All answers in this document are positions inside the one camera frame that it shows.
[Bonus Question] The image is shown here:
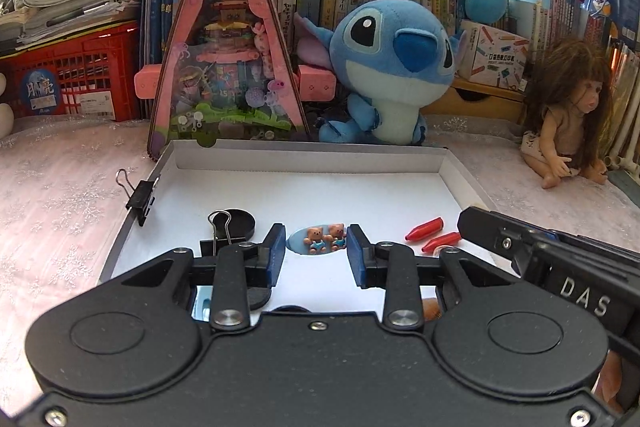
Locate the long-haired baby doll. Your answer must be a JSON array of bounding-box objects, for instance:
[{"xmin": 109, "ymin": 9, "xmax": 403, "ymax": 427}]
[{"xmin": 520, "ymin": 38, "xmax": 616, "ymax": 190}]

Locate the red plastic crate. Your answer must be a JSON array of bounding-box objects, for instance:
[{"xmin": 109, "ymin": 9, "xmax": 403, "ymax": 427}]
[{"xmin": 0, "ymin": 21, "xmax": 143, "ymax": 122}]

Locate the row of shiny picture books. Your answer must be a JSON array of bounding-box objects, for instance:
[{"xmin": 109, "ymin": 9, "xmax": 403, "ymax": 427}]
[{"xmin": 607, "ymin": 37, "xmax": 640, "ymax": 158}]

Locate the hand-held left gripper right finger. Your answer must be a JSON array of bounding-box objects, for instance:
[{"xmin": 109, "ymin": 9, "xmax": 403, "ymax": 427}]
[{"xmin": 346, "ymin": 224, "xmax": 536, "ymax": 332}]

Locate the black round lid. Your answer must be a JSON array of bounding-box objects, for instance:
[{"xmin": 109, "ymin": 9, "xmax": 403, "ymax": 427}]
[{"xmin": 215, "ymin": 208, "xmax": 257, "ymax": 243}]

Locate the blue hair clip with bears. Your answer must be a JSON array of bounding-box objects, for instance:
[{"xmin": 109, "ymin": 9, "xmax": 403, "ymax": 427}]
[{"xmin": 287, "ymin": 222, "xmax": 348, "ymax": 256}]

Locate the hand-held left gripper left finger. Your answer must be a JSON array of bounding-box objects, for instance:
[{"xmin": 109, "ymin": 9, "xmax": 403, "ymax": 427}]
[{"xmin": 102, "ymin": 223, "xmax": 287, "ymax": 333}]

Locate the blue big-eared alien plush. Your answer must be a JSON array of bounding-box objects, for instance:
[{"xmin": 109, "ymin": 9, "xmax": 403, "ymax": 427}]
[{"xmin": 294, "ymin": 0, "xmax": 468, "ymax": 145}]

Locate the wooden drawer unit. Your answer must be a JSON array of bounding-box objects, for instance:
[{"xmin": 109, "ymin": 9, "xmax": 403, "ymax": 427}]
[{"xmin": 422, "ymin": 77, "xmax": 528, "ymax": 124}]

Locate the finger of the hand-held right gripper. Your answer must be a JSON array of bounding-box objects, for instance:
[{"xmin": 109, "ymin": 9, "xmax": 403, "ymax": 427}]
[{"xmin": 457, "ymin": 205, "xmax": 557, "ymax": 278}]

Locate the printed cardboard box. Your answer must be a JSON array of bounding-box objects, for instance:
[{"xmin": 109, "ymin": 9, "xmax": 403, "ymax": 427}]
[{"xmin": 457, "ymin": 19, "xmax": 531, "ymax": 90}]

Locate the pink snowflake tablecloth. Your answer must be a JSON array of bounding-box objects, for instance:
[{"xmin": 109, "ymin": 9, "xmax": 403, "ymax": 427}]
[{"xmin": 0, "ymin": 112, "xmax": 640, "ymax": 308}]

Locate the white cardboard box tray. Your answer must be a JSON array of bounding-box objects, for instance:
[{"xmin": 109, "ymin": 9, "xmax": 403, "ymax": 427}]
[{"xmin": 97, "ymin": 139, "xmax": 501, "ymax": 323}]

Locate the black binder clip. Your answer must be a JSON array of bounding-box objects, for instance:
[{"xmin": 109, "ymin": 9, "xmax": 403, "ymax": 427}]
[
  {"xmin": 200, "ymin": 209, "xmax": 233, "ymax": 258},
  {"xmin": 115, "ymin": 168, "xmax": 162, "ymax": 228}
]

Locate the pink triangular toy house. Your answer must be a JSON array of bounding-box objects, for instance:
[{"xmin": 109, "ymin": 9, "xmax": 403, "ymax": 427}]
[{"xmin": 134, "ymin": 0, "xmax": 337, "ymax": 162}]

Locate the dark teal mat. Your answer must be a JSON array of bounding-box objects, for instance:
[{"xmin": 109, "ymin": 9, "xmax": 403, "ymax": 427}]
[{"xmin": 607, "ymin": 167, "xmax": 640, "ymax": 202}]

